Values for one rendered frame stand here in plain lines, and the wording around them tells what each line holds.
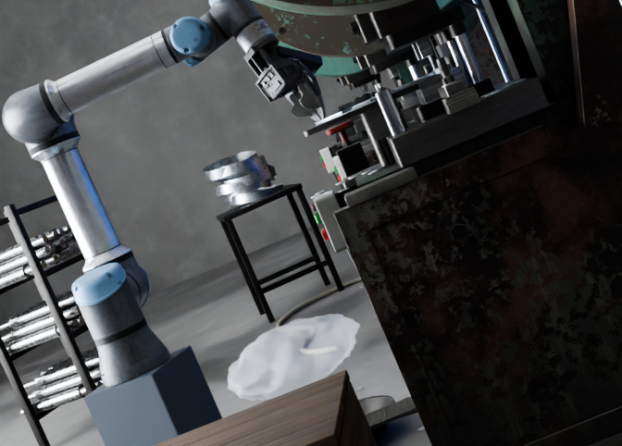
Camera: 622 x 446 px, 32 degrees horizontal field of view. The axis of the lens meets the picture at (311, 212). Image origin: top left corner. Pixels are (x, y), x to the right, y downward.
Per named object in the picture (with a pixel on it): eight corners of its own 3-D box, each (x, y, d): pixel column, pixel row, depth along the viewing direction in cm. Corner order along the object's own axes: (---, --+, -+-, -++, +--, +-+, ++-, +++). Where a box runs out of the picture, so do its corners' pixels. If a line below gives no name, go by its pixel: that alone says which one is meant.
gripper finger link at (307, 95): (309, 127, 232) (284, 92, 233) (328, 119, 236) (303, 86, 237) (317, 118, 229) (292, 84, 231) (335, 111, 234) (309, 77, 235)
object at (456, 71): (426, 104, 220) (417, 82, 220) (420, 104, 235) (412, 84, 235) (467, 86, 220) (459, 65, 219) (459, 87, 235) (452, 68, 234)
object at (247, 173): (268, 324, 514) (201, 167, 507) (257, 314, 558) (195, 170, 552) (346, 289, 519) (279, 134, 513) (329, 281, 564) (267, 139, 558)
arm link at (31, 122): (-22, 103, 225) (192, -1, 221) (-5, 103, 236) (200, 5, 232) (3, 154, 226) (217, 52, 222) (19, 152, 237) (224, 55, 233)
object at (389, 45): (395, 62, 217) (385, 36, 217) (391, 66, 237) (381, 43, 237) (471, 30, 216) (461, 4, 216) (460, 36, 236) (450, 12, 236)
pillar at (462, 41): (474, 83, 218) (447, 18, 217) (473, 84, 220) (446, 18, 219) (484, 80, 218) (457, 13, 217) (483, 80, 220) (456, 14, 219)
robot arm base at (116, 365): (92, 393, 230) (72, 350, 229) (127, 367, 244) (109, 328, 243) (149, 374, 224) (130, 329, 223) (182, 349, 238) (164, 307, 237)
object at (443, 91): (450, 114, 203) (429, 62, 202) (441, 114, 219) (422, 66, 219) (480, 101, 202) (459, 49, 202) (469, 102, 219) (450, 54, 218)
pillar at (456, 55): (465, 85, 234) (440, 24, 233) (464, 85, 236) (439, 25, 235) (474, 81, 234) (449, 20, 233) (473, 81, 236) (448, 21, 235)
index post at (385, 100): (392, 137, 210) (373, 90, 209) (391, 136, 213) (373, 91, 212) (406, 130, 209) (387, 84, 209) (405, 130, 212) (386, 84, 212)
